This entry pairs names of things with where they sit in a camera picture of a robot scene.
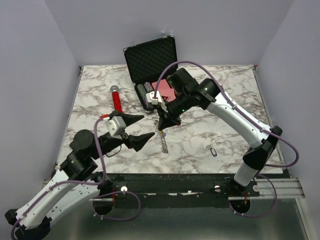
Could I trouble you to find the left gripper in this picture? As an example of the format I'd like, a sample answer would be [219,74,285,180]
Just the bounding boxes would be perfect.
[91,109,156,161]

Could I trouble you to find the key with black tag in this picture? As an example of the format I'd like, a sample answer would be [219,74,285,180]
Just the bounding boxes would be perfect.
[205,144,218,158]

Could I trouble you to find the black poker chip case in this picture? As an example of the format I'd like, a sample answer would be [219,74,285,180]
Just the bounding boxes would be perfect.
[123,35,178,114]

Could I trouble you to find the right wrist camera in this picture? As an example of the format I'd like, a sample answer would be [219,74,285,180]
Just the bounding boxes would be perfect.
[145,91,168,113]

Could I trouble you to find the pink playing cards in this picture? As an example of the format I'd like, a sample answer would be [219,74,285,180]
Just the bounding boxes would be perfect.
[157,79,176,102]

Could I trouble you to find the red microphone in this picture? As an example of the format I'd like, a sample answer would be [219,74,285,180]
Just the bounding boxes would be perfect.
[110,85,123,113]

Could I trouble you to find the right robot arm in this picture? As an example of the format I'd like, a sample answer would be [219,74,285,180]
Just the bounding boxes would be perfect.
[157,68,283,196]

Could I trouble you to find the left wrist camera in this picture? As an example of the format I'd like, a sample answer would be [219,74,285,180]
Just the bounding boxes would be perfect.
[101,115,127,139]

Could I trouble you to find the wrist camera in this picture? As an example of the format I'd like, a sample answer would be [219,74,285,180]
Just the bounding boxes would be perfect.
[145,91,168,113]
[101,115,127,139]

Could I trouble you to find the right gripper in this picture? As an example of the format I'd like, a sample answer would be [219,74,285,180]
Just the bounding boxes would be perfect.
[156,91,193,130]

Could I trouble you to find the metal disc with keyrings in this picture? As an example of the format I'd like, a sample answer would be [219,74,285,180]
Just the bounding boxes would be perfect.
[153,120,169,154]

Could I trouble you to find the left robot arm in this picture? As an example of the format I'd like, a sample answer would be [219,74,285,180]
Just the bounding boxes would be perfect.
[5,110,154,240]

